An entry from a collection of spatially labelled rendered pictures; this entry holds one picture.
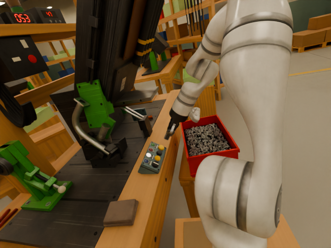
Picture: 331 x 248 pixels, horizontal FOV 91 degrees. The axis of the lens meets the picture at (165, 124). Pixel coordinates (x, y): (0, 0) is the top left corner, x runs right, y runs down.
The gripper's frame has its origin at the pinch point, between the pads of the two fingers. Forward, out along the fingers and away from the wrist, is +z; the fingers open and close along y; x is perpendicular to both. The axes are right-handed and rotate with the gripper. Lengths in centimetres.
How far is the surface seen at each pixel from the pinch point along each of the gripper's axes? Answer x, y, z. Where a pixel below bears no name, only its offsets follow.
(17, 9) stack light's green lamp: -91, -24, -15
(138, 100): -19.6, -13.2, -2.5
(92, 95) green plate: -37.4, -3.1, -0.9
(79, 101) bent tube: -40.7, 0.7, 1.9
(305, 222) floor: 118, -22, 39
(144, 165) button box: -4.3, 13.2, 7.9
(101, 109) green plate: -31.7, -1.4, 2.8
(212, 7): -3, -252, -61
